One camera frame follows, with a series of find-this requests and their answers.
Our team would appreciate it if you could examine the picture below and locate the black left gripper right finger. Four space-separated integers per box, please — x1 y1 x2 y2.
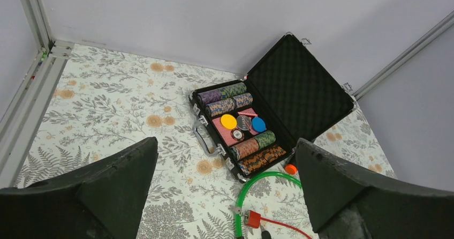
295 138 453 238

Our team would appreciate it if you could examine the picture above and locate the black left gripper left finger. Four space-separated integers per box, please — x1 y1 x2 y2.
1 137 158 238

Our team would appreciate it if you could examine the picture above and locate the red cable lock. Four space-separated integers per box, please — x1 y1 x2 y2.
244 210 312 239

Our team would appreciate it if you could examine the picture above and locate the black marker orange cap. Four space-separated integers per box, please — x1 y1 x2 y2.
284 155 298 175

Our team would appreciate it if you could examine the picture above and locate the blue round chip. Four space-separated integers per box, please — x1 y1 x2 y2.
252 116 267 133

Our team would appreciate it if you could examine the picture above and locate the black poker chip case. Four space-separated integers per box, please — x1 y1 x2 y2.
189 33 355 183

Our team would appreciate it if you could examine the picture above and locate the yellow round chip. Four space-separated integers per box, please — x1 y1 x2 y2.
220 114 237 130

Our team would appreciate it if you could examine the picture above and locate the green cable lock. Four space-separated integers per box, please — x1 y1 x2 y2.
233 171 303 238

